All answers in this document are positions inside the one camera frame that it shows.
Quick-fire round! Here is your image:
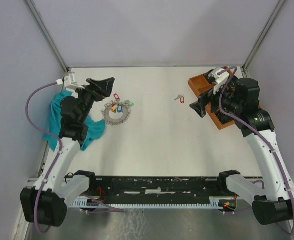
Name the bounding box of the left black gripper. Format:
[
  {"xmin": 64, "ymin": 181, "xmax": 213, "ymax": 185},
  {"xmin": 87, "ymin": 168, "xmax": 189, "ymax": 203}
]
[{"xmin": 73, "ymin": 77, "xmax": 115, "ymax": 123}]

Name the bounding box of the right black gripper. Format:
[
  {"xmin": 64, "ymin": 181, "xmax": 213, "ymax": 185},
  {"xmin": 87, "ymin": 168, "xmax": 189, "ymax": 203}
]
[{"xmin": 189, "ymin": 79, "xmax": 242, "ymax": 118}]

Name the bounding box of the silver keyring with keys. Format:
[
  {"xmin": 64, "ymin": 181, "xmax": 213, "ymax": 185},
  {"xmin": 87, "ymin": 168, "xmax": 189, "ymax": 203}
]
[{"xmin": 101, "ymin": 93, "xmax": 134, "ymax": 126}]

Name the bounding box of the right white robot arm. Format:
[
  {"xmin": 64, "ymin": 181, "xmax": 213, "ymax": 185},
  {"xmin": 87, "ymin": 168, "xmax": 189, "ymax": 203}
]
[{"xmin": 190, "ymin": 78, "xmax": 294, "ymax": 226}]

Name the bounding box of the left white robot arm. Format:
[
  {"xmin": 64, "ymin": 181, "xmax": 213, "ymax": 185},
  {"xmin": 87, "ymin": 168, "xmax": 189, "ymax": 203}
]
[{"xmin": 20, "ymin": 76, "xmax": 115, "ymax": 233}]

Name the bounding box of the orange compartment tray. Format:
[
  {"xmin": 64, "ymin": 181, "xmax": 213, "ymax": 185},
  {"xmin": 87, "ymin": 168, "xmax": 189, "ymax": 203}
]
[{"xmin": 188, "ymin": 66, "xmax": 262, "ymax": 130}]

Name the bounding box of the dark round part bottom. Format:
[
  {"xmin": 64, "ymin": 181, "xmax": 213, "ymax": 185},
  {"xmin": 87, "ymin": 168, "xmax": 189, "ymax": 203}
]
[{"xmin": 216, "ymin": 111, "xmax": 233, "ymax": 125}]

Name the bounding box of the teal cloth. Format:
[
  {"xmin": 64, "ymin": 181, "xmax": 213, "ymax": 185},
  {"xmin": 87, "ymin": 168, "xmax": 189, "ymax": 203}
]
[{"xmin": 43, "ymin": 90, "xmax": 106, "ymax": 152}]

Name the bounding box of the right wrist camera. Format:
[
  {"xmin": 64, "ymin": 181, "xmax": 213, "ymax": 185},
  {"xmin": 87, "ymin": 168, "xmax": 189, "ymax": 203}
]
[{"xmin": 207, "ymin": 67, "xmax": 230, "ymax": 95}]

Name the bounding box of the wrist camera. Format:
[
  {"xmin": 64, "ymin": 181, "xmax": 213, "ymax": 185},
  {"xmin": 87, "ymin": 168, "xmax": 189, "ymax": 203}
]
[
  {"xmin": 207, "ymin": 67, "xmax": 230, "ymax": 95},
  {"xmin": 55, "ymin": 72, "xmax": 85, "ymax": 91}
]

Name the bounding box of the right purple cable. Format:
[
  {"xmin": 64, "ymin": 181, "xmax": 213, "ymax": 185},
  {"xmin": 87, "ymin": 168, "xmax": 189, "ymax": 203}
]
[{"xmin": 218, "ymin": 65, "xmax": 294, "ymax": 236}]

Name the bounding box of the purple cable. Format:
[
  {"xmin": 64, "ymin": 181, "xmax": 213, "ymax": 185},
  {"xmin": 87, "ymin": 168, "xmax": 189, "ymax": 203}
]
[
  {"xmin": 24, "ymin": 81, "xmax": 125, "ymax": 234},
  {"xmin": 218, "ymin": 65, "xmax": 294, "ymax": 236}
]

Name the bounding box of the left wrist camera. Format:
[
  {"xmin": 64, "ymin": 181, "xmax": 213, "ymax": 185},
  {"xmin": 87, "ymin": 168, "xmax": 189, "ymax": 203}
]
[{"xmin": 55, "ymin": 72, "xmax": 85, "ymax": 91}]

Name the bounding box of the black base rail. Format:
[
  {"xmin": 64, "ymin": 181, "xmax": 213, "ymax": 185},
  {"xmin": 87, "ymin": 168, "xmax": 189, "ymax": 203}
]
[{"xmin": 69, "ymin": 174, "xmax": 247, "ymax": 204}]

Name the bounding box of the left aluminium frame post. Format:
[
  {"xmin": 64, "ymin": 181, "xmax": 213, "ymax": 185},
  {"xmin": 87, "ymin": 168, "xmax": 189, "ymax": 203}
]
[{"xmin": 22, "ymin": 0, "xmax": 69, "ymax": 73}]

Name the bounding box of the aluminium frame post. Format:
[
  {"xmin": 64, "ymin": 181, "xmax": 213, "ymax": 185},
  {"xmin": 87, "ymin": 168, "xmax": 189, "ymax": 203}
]
[
  {"xmin": 22, "ymin": 0, "xmax": 69, "ymax": 73},
  {"xmin": 241, "ymin": 0, "xmax": 288, "ymax": 75}
]

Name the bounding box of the white slotted cable duct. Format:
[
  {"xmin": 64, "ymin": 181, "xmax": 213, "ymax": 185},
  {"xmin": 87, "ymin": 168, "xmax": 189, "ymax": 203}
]
[{"xmin": 69, "ymin": 196, "xmax": 225, "ymax": 208}]

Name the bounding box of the aluminium front frame rail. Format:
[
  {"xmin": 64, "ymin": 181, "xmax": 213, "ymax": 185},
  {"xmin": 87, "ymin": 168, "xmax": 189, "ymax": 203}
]
[{"xmin": 26, "ymin": 178, "xmax": 38, "ymax": 189}]

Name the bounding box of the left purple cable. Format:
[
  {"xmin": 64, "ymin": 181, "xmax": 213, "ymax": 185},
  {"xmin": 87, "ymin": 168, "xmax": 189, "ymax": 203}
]
[{"xmin": 24, "ymin": 81, "xmax": 125, "ymax": 234}]

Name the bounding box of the right aluminium frame post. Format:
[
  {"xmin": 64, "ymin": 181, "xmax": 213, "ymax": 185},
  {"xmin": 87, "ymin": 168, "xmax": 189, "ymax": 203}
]
[{"xmin": 241, "ymin": 0, "xmax": 288, "ymax": 75}]

